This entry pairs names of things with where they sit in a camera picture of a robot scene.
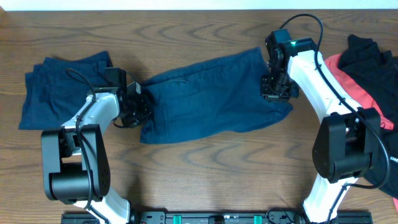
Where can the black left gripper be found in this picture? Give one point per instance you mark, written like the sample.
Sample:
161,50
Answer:
145,112

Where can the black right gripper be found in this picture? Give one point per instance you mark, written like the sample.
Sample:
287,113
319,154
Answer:
269,96

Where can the navy blue denim shorts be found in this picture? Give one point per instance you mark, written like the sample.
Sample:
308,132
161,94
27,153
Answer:
206,98

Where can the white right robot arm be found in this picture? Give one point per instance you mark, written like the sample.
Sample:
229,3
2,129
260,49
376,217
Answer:
348,141

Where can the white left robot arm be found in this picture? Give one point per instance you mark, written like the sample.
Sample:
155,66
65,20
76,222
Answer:
74,162

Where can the folded navy blue shorts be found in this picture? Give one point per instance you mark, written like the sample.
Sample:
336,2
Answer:
54,96

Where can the red cloth garment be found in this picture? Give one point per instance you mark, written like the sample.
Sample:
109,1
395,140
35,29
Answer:
366,101

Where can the black printed shirt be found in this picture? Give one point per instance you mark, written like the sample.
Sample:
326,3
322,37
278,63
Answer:
375,71

